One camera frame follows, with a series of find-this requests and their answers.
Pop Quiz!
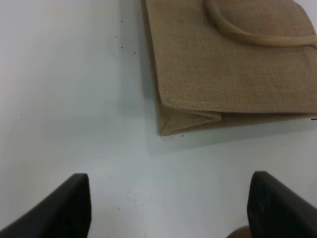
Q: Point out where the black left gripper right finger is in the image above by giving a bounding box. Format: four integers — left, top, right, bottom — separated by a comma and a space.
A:
247, 171, 317, 238

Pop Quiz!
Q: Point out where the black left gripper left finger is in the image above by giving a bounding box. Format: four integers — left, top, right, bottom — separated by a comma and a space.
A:
0, 174, 91, 238

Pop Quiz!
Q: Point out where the brown linen bag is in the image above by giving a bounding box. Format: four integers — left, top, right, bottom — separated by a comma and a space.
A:
141, 0, 317, 136

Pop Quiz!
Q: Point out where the brown round object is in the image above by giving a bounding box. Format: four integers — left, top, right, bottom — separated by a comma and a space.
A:
227, 226, 252, 238

